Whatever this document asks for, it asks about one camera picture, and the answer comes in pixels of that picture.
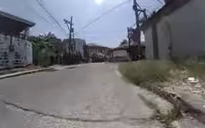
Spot rubble strip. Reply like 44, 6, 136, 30
133, 73, 205, 128

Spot utility pole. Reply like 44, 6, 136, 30
63, 15, 76, 57
126, 0, 148, 61

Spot green bushes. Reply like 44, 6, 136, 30
27, 32, 67, 66

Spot grey plastered wall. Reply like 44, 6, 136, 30
141, 0, 205, 63

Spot grass patch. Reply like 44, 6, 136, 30
118, 58, 205, 88

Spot concrete kerb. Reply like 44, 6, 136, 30
0, 64, 79, 83

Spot grey block wall building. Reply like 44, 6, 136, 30
0, 5, 36, 72

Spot overhead wires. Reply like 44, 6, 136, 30
34, 0, 166, 34

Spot low building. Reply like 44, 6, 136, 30
84, 43, 131, 64

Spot grey concrete road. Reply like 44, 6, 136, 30
0, 62, 164, 128

